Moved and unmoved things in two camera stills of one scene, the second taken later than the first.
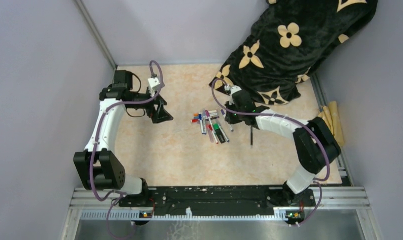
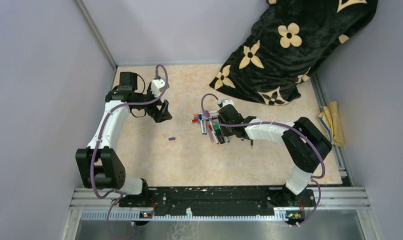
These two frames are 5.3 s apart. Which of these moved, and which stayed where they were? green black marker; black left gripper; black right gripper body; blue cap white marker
Moved: black right gripper body
Stayed: blue cap white marker; green black marker; black left gripper
